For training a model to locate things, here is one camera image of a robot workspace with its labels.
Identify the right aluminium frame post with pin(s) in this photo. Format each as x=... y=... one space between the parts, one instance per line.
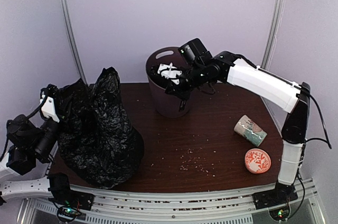
x=272 y=35

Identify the left aluminium frame post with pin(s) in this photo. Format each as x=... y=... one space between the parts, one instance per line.
x=71 y=39

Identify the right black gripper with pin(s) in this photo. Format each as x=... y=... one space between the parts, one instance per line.
x=171 y=89

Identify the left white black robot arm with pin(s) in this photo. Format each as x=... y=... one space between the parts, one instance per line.
x=7 y=173

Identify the orange patterned ceramic bowl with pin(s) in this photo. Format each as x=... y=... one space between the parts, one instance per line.
x=257 y=161

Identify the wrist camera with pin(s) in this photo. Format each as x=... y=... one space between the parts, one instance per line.
x=49 y=101
x=163 y=74

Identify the black plastic trash bag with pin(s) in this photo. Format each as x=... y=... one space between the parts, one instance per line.
x=96 y=138

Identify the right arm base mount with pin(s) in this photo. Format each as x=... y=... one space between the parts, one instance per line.
x=274 y=201

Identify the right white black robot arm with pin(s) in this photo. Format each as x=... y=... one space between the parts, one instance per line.
x=237 y=70

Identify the mauve plastic trash bin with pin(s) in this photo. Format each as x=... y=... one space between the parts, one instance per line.
x=167 y=105

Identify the floral ceramic mug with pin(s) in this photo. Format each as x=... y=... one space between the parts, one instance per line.
x=249 y=130

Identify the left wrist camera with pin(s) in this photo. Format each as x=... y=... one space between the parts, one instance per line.
x=49 y=101

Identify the aluminium frame post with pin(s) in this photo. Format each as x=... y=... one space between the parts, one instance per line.
x=71 y=39
x=272 y=35

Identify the aluminium front rail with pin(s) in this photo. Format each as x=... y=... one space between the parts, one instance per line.
x=229 y=206

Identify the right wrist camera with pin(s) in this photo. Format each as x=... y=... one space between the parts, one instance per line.
x=163 y=74

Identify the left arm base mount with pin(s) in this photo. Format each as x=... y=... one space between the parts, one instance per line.
x=70 y=203

